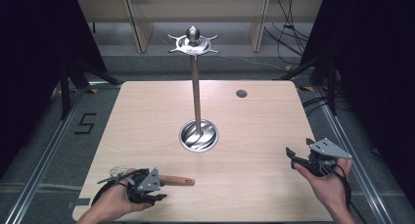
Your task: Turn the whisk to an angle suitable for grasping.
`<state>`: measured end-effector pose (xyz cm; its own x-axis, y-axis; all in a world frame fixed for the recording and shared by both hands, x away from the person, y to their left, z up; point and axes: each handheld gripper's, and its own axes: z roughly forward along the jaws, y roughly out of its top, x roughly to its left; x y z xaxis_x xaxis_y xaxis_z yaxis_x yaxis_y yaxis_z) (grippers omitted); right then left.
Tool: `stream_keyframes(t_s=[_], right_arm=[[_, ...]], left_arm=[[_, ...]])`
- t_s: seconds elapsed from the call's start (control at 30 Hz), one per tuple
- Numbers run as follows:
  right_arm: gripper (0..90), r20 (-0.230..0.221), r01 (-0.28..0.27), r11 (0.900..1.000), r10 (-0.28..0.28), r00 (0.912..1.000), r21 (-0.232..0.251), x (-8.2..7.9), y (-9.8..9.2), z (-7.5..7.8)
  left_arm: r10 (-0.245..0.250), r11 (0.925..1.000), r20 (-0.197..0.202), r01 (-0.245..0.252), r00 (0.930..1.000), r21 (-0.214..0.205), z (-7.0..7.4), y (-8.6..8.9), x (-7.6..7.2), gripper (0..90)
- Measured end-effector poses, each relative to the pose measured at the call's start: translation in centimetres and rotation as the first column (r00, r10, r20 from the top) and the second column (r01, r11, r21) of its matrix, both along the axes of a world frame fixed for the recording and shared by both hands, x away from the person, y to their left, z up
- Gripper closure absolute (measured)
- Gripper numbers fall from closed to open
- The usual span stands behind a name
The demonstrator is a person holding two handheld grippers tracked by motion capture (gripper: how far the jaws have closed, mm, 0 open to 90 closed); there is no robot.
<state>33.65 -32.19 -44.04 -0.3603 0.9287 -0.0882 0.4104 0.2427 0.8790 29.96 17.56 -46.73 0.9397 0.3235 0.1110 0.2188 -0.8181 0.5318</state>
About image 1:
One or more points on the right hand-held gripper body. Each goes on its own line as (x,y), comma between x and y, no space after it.
(328,149)

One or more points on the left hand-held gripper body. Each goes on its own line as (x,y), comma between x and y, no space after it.
(148,181)

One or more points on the stainless steel utensil rack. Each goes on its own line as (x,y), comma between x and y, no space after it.
(196,97)

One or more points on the person's left hand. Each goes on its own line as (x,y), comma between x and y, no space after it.
(112,201)

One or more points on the person's right hand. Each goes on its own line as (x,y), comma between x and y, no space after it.
(329,191)

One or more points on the black metal stand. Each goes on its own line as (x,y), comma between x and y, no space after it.
(65,93)
(332,87)

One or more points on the light wooden shelf unit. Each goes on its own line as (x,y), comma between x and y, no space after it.
(140,28)

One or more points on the aluminium floor rail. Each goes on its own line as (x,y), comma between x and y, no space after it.
(42,165)
(355,165)

